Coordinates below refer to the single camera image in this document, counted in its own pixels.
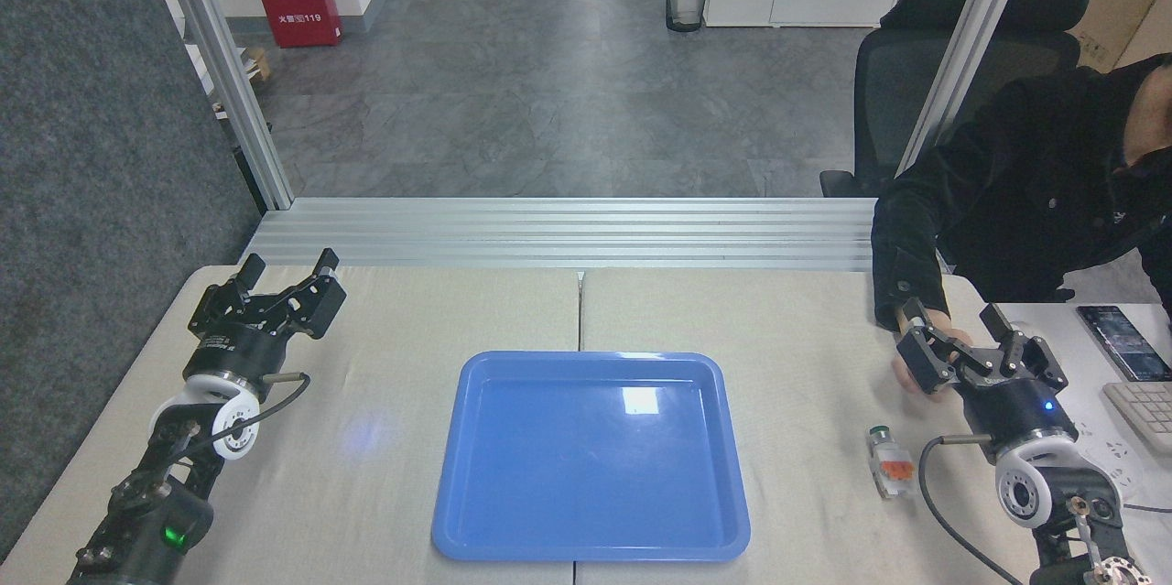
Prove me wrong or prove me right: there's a white computer keyboard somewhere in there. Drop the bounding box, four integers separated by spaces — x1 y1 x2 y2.
1101 381 1172 456

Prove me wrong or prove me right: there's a black office chair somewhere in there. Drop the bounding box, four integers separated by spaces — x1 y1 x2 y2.
819 0 1092 199

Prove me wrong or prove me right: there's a white power strip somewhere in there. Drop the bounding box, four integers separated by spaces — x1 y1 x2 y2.
1067 420 1142 500

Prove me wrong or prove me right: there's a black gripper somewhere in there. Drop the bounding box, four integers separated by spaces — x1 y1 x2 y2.
895 298 1080 450
184 248 349 391

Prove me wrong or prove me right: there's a person's hand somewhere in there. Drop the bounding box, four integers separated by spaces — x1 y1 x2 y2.
892 310 974 399

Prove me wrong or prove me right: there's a silver aluminium post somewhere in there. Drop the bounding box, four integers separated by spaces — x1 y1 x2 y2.
893 0 1045 179
146 0 296 211

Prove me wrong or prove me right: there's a black smartphone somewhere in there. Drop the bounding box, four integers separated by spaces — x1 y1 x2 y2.
1076 304 1172 383

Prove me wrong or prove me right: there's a silver aluminium rail base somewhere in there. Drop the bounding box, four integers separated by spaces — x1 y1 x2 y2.
240 197 880 272

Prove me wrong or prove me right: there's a blue plastic tray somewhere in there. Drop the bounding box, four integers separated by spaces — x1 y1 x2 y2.
430 350 752 564

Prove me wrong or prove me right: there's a white push button switch part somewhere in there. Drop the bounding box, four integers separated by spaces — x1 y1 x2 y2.
866 425 917 500

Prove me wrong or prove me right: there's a person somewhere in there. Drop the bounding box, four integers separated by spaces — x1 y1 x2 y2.
870 54 1172 334

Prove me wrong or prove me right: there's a grey felt partition panel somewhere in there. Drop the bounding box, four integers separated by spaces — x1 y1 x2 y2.
0 0 266 558

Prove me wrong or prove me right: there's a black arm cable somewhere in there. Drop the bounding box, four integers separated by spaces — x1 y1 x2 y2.
179 371 312 462
918 432 1025 585

